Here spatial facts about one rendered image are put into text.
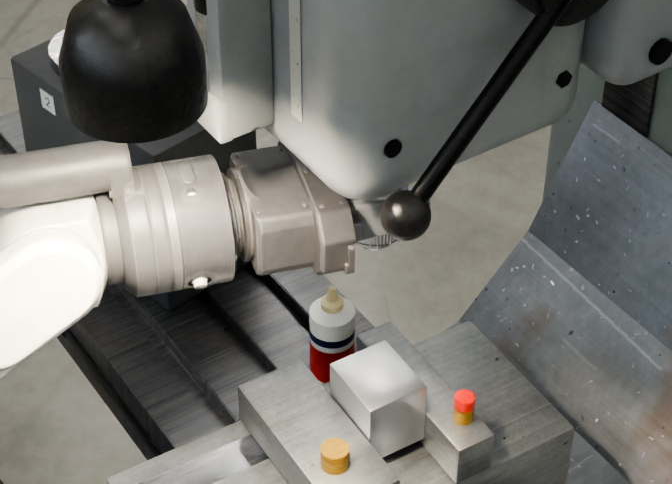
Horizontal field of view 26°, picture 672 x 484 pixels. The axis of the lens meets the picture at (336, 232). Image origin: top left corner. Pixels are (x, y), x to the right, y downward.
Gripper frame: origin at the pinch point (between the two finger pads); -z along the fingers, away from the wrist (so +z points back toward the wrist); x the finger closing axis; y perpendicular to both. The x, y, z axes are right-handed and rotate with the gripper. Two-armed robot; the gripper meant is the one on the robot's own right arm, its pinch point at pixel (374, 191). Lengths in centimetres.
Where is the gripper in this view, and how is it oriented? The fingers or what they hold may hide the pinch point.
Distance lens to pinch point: 102.1
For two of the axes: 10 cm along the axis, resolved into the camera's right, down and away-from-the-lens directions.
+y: -0.1, 7.7, 6.4
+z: -9.6, 1.7, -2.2
